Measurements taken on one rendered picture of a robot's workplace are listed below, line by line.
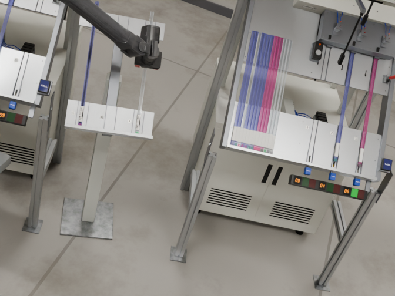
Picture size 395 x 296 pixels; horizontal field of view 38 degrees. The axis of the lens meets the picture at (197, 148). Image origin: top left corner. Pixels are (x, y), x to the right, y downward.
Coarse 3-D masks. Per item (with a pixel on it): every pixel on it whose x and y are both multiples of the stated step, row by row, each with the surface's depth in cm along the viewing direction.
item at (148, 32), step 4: (144, 28) 213; (148, 28) 212; (152, 28) 213; (156, 28) 214; (140, 32) 214; (144, 32) 213; (148, 32) 212; (152, 32) 213; (156, 32) 214; (140, 36) 214; (144, 36) 212; (148, 36) 211; (152, 36) 213; (156, 36) 214; (144, 40) 212; (148, 40) 211; (156, 40) 214; (140, 44) 207; (144, 44) 208; (148, 44) 209; (140, 48) 207; (144, 48) 208; (148, 48) 209; (144, 52) 208; (148, 52) 209; (136, 56) 215
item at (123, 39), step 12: (60, 0) 190; (72, 0) 188; (84, 0) 192; (84, 12) 193; (96, 12) 195; (96, 24) 197; (108, 24) 199; (108, 36) 202; (120, 36) 202; (132, 36) 205; (120, 48) 208; (132, 48) 205
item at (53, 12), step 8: (0, 0) 235; (8, 0) 235; (16, 0) 236; (24, 0) 236; (32, 0) 237; (40, 0) 237; (48, 0) 238; (24, 8) 236; (32, 8) 236; (40, 8) 237; (48, 8) 237; (56, 8) 238; (56, 16) 238
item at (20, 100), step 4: (0, 96) 228; (4, 96) 226; (8, 96) 227; (12, 96) 227; (16, 96) 227; (8, 100) 232; (12, 100) 231; (16, 100) 229; (20, 100) 228; (24, 100) 227; (28, 100) 228; (32, 100) 228; (24, 104) 233; (28, 104) 232; (32, 104) 230
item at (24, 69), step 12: (0, 60) 231; (12, 60) 231; (24, 60) 232; (36, 60) 233; (0, 72) 230; (12, 72) 231; (24, 72) 231; (36, 72) 232; (0, 84) 229; (12, 84) 230; (24, 84) 231; (36, 84) 231; (24, 96) 230
